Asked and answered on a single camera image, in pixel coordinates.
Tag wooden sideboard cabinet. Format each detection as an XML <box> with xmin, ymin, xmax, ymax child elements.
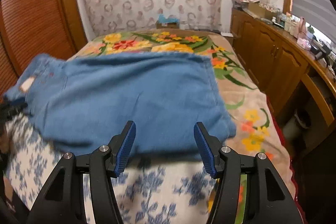
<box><xmin>230</xmin><ymin>9</ymin><xmax>335</xmax><ymax>156</ymax></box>

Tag blue denim pants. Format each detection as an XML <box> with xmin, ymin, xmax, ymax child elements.
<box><xmin>4</xmin><ymin>52</ymin><xmax>236</xmax><ymax>157</ymax></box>

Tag brown louvered wardrobe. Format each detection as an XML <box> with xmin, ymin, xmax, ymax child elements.
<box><xmin>1</xmin><ymin>0</ymin><xmax>88</xmax><ymax>93</ymax></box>

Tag beige floral blanket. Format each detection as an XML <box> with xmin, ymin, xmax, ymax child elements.
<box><xmin>71</xmin><ymin>31</ymin><xmax>296</xmax><ymax>224</ymax></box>

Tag blue tissue box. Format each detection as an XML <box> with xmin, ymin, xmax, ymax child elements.
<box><xmin>156</xmin><ymin>14</ymin><xmax>179</xmax><ymax>29</ymax></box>

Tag pink bottle on cabinet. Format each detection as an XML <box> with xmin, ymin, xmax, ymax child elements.
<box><xmin>297</xmin><ymin>17</ymin><xmax>307</xmax><ymax>39</ymax></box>

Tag white blue floral sheet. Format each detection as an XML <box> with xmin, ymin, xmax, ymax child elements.
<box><xmin>5</xmin><ymin>115</ymin><xmax>217</xmax><ymax>223</ymax></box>

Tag grey window blind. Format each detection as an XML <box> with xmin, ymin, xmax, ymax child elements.
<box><xmin>291</xmin><ymin>0</ymin><xmax>335</xmax><ymax>43</ymax></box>

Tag cardboard box on cabinet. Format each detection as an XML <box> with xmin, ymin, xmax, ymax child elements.
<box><xmin>248</xmin><ymin>2</ymin><xmax>279</xmax><ymax>20</ymax></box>

